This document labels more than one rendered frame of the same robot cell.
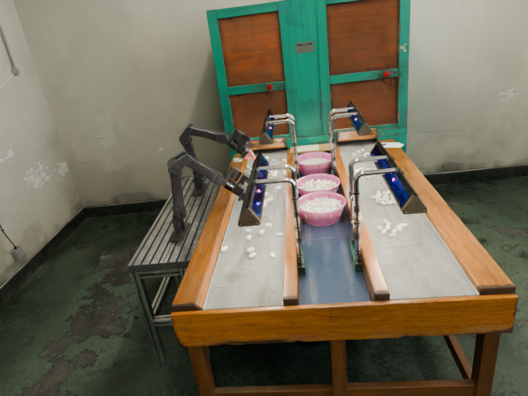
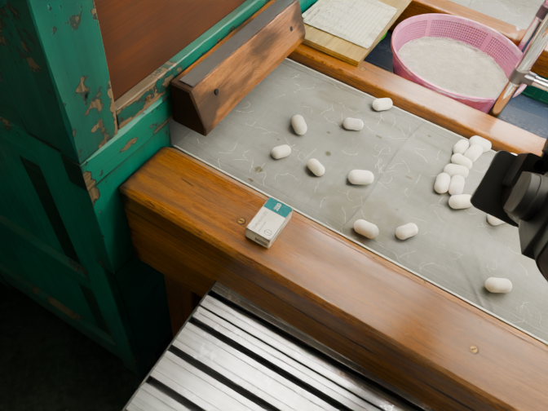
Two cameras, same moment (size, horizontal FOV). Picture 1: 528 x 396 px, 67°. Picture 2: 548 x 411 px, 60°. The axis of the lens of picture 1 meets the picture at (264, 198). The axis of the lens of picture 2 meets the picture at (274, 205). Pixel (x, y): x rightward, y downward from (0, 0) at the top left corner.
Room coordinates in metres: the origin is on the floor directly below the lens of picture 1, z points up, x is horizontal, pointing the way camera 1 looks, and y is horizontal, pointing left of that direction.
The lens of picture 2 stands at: (2.71, 0.49, 1.26)
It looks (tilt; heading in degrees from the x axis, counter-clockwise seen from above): 52 degrees down; 285
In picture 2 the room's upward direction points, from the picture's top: 11 degrees clockwise
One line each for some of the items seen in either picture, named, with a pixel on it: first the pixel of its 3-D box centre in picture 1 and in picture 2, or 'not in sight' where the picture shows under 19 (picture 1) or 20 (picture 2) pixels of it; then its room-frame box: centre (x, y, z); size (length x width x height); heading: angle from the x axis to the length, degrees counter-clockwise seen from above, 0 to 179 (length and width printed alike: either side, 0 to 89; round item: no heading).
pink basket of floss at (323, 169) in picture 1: (313, 164); (450, 72); (2.64, -0.38, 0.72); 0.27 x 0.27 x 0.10
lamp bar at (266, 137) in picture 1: (267, 125); not in sight; (2.51, -0.08, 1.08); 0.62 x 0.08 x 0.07; 173
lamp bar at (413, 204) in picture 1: (393, 170); not in sight; (1.48, -0.53, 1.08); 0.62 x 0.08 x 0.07; 173
